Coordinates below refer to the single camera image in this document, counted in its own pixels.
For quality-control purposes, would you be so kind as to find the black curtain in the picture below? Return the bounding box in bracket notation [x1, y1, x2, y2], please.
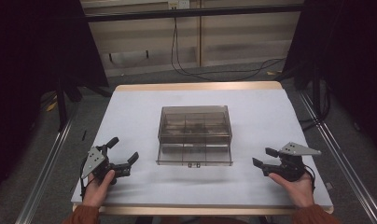
[283, 0, 377, 157]
[0, 0, 110, 199]

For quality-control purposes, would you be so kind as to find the wooden table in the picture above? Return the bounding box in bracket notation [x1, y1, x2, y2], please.
[71, 80, 334, 217]

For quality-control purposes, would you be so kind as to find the aluminium floor rail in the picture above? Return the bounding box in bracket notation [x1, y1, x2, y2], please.
[14, 116, 75, 224]
[298, 90, 377, 224]

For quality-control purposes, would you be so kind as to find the person's right hand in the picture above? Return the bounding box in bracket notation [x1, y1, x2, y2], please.
[268, 172, 315, 209]

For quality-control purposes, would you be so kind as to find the long black floor cable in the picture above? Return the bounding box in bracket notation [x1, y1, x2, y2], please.
[170, 17, 286, 82]

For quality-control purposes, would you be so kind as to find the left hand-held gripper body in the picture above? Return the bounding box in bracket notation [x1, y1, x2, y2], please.
[80, 145, 133, 185]

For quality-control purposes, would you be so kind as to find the white wall socket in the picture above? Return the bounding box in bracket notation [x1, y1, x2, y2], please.
[168, 0, 191, 10]

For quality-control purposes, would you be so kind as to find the right hand-held gripper black cable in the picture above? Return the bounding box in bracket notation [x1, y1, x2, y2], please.
[302, 164, 317, 192]

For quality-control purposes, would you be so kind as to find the transparent brown compartment box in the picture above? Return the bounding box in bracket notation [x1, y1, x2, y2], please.
[156, 105, 234, 168]

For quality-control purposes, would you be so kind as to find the white table cloth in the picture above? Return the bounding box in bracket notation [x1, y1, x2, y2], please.
[70, 88, 334, 210]

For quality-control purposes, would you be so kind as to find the black horizontal bar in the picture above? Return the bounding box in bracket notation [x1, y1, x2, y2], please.
[83, 4, 305, 23]

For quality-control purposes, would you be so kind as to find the person's left hand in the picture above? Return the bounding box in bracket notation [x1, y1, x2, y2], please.
[81, 169, 117, 209]

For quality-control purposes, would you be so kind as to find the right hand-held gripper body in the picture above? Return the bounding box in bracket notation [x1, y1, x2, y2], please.
[261, 141, 323, 183]

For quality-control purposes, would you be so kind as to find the black metal stand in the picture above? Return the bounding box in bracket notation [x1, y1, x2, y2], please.
[274, 59, 332, 132]
[54, 74, 114, 133]

